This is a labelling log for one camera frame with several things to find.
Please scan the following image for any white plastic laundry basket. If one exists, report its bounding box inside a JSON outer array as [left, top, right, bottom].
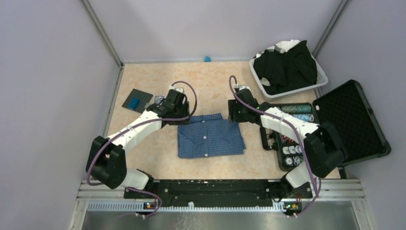
[[248, 44, 329, 99]]

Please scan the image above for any black shirt in basket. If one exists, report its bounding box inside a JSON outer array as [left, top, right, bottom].
[[253, 40, 318, 96]]

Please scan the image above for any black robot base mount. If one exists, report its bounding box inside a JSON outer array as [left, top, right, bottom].
[[124, 179, 313, 208]]

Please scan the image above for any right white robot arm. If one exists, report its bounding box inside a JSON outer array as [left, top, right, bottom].
[[228, 87, 347, 197]]

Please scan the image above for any blue toy brick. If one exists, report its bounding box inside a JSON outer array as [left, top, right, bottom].
[[128, 98, 139, 110]]

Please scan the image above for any black poker chip case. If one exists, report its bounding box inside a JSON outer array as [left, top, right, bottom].
[[276, 80, 392, 167]]

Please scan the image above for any white garment in basket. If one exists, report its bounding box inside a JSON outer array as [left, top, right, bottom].
[[265, 39, 301, 53]]

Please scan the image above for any dark grey building baseplate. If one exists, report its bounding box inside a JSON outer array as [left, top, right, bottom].
[[122, 89, 153, 114]]

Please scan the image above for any blue checkered long sleeve shirt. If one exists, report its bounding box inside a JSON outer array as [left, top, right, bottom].
[[178, 113, 246, 159]]

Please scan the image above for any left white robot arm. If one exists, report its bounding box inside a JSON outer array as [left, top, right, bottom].
[[85, 87, 190, 198]]

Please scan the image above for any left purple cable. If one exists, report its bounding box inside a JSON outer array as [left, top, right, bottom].
[[86, 80, 198, 219]]

